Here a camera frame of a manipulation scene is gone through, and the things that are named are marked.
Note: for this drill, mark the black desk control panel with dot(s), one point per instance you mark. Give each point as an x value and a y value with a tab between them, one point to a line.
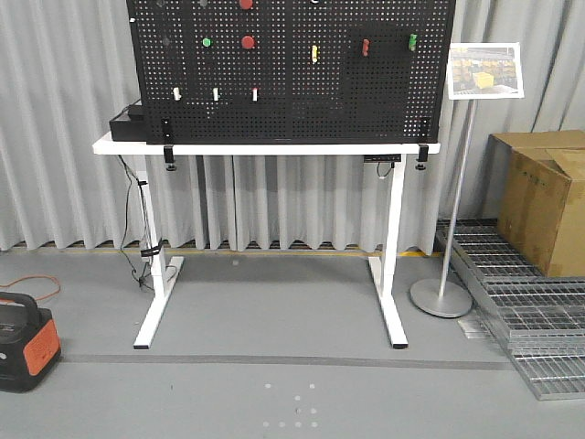
382	158

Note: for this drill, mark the white standing desk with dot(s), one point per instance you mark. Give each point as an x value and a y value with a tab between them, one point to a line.
382	268

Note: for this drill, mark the left black desk clamp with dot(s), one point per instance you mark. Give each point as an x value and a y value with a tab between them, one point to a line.
168	134

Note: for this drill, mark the black desk clamp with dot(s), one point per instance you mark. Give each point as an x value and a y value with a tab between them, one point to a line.
168	134
423	154

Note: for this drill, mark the right black desk clamp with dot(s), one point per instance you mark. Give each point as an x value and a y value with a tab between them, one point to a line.
423	154

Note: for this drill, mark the silver sign stand pole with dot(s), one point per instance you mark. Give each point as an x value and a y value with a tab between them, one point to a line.
438	296

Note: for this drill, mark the black perforated pegboard panel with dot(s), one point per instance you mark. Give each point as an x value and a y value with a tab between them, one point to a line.
344	98

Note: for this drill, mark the black box on desk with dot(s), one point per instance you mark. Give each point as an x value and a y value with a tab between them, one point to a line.
130	124

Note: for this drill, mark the lower red mushroom button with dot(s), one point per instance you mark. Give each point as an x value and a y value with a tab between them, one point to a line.
248	42

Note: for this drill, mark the red mushroom button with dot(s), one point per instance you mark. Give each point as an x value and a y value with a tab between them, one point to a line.
248	42
246	4

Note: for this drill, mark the upper red mushroom button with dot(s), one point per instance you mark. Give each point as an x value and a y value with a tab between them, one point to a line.
246	4

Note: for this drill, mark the brown cardboard box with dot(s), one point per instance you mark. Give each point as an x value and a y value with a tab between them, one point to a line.
542	209

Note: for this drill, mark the printed photo sign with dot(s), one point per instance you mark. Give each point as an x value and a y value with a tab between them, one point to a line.
485	71

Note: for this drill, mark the metal floor grating stack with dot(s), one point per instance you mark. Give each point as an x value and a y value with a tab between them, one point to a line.
538	321

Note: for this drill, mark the black orange power station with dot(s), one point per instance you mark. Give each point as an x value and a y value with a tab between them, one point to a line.
30	344

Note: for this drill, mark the green lever handle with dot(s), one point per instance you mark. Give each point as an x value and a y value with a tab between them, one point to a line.
412	45

